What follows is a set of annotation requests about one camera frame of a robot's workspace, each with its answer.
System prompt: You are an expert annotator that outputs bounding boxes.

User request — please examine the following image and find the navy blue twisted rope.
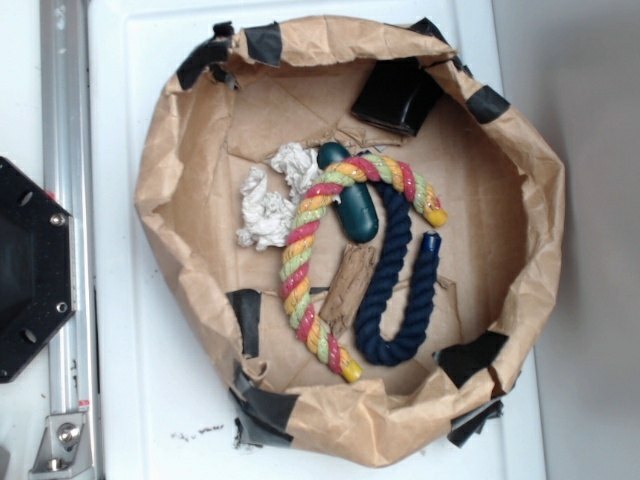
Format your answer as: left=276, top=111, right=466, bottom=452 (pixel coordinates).
left=354, top=181, right=443, bottom=368

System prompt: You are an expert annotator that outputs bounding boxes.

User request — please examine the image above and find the metal corner bracket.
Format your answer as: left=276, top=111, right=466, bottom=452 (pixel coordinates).
left=28, top=412, right=93, bottom=479

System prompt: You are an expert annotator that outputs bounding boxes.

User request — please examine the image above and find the dark green oval capsule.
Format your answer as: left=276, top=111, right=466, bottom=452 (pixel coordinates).
left=317, top=142, right=379, bottom=243

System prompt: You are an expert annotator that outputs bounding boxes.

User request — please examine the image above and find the crumpled white cloth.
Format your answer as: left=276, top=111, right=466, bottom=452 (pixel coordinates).
left=236, top=142, right=321, bottom=251

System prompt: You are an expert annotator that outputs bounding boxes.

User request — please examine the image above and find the aluminium extrusion rail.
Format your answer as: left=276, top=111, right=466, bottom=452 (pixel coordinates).
left=39, top=1, right=104, bottom=479

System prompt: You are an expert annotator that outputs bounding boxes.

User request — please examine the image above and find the brown paper bag bin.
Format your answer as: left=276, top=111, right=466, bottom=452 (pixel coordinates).
left=135, top=16, right=565, bottom=467

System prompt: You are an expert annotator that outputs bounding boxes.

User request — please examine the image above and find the multicolored twisted rope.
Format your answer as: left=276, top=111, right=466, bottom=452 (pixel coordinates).
left=279, top=153, right=449, bottom=385

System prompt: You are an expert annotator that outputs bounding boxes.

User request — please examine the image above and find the brown wooden block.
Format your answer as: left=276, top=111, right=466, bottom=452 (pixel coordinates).
left=320, top=244, right=377, bottom=338

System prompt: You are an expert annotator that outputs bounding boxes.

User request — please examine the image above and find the black glossy square pouch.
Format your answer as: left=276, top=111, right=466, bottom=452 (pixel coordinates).
left=351, top=57, right=444, bottom=137

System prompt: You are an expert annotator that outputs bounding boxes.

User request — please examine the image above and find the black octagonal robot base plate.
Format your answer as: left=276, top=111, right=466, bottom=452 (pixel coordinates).
left=0, top=157, right=74, bottom=384

